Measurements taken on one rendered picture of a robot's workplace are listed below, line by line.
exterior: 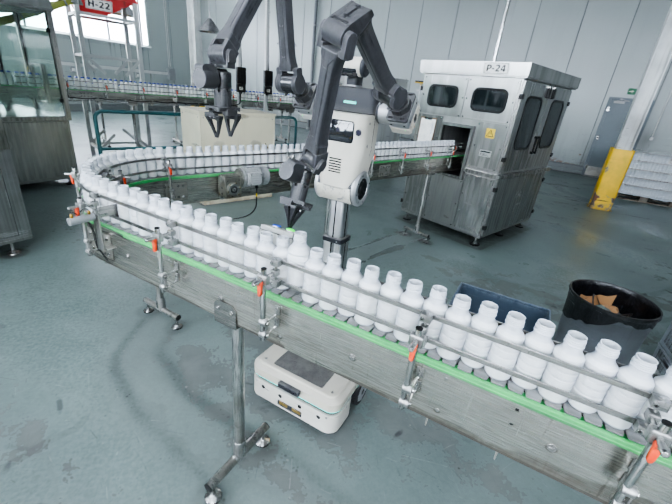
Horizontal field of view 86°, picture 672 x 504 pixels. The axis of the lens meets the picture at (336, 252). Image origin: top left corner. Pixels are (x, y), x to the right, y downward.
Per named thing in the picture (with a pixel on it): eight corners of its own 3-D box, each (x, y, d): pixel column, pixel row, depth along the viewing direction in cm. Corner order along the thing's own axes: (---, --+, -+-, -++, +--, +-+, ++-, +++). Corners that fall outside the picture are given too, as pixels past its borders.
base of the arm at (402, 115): (395, 93, 144) (386, 121, 144) (391, 80, 137) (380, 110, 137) (417, 95, 141) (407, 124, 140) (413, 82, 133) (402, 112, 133)
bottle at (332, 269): (321, 298, 110) (326, 249, 103) (340, 302, 109) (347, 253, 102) (315, 309, 104) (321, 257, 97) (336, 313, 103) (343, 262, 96)
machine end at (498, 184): (453, 203, 619) (484, 73, 538) (531, 227, 535) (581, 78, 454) (394, 217, 516) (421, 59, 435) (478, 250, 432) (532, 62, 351)
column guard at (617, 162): (587, 207, 689) (611, 148, 644) (586, 203, 721) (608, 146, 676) (612, 212, 672) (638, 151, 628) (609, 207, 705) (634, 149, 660)
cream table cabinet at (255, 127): (252, 186, 592) (252, 109, 544) (273, 196, 552) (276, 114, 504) (184, 193, 521) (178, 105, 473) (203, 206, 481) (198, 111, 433)
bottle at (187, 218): (202, 250, 132) (199, 207, 125) (187, 255, 127) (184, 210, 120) (191, 245, 135) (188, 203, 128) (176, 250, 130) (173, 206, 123)
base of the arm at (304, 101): (309, 110, 159) (318, 85, 160) (301, 99, 152) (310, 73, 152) (293, 108, 163) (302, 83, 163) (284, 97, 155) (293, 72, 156)
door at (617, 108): (580, 175, 1051) (609, 96, 965) (580, 174, 1058) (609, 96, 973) (621, 182, 1009) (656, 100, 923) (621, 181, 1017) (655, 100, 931)
